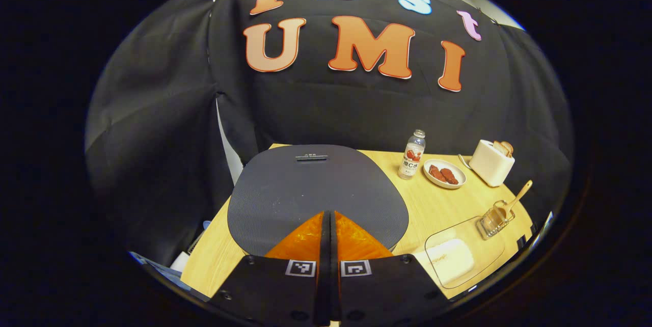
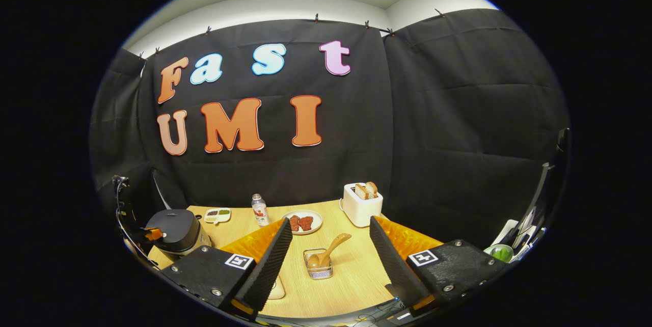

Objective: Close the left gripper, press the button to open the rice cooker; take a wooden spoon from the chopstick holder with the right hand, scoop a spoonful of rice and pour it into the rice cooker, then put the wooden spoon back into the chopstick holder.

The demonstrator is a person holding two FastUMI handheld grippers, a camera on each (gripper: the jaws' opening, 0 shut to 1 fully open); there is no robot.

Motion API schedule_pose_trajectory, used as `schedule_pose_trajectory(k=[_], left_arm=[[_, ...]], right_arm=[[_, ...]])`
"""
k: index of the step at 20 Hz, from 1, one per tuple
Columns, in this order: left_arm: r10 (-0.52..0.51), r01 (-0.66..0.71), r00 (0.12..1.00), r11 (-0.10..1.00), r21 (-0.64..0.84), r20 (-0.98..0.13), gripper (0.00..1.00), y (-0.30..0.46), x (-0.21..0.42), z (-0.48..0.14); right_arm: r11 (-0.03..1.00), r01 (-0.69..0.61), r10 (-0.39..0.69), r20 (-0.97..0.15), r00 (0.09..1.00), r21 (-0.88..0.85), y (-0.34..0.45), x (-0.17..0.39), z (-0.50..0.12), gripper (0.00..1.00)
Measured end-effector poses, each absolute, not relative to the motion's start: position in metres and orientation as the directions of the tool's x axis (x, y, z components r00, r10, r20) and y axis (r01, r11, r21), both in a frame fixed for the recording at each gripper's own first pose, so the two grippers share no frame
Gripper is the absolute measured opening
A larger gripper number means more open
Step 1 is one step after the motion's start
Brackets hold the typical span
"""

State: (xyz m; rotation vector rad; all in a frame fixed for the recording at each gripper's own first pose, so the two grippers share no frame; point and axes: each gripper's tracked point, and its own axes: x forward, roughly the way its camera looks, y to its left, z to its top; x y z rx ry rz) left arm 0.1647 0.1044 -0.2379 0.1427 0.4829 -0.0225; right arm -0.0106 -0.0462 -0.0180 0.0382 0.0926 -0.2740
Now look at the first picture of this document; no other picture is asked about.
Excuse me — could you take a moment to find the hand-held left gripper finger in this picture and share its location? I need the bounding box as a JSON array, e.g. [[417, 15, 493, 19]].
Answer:
[[209, 210, 331, 326], [331, 210, 452, 326]]

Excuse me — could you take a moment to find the black rice cooker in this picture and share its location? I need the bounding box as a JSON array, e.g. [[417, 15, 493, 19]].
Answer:
[[227, 144, 410, 257]]

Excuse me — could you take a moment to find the wooden spoon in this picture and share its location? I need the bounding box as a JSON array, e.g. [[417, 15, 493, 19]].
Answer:
[[489, 180, 534, 229]]

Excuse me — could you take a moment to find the clear drink bottle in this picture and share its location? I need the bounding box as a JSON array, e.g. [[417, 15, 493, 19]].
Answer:
[[398, 129, 427, 181]]

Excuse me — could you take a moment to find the white round plate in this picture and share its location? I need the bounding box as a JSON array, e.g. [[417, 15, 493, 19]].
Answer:
[[423, 158, 468, 190]]

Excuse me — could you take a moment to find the clear glass tray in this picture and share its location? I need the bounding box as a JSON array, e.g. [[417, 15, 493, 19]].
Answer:
[[424, 215, 506, 290]]

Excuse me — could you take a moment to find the black backdrop cloth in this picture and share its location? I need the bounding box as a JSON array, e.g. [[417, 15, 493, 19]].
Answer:
[[86, 0, 575, 266]]

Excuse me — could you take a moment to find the white toaster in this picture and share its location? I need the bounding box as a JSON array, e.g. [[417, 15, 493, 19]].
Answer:
[[469, 139, 516, 188]]

